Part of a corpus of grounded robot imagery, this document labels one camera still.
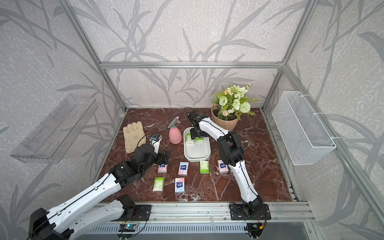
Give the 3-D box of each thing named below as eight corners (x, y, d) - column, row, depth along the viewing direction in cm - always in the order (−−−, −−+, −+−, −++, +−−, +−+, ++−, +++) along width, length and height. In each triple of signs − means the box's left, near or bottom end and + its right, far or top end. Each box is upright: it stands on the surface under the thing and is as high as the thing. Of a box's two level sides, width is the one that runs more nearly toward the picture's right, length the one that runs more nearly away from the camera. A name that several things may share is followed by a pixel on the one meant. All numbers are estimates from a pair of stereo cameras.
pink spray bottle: (171, 142, 103) (165, 125, 87) (180, 134, 107) (177, 116, 92) (175, 146, 101) (171, 129, 86) (185, 137, 105) (182, 119, 90)
